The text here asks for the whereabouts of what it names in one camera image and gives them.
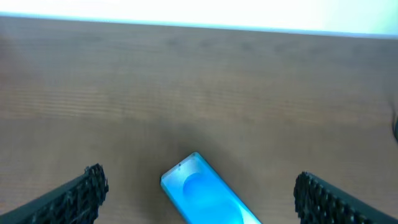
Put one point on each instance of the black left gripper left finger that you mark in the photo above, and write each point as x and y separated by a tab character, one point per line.
77	201

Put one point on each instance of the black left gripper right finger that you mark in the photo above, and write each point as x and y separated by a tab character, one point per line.
317	201

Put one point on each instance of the blue Galaxy smartphone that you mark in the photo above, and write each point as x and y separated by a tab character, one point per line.
202	196

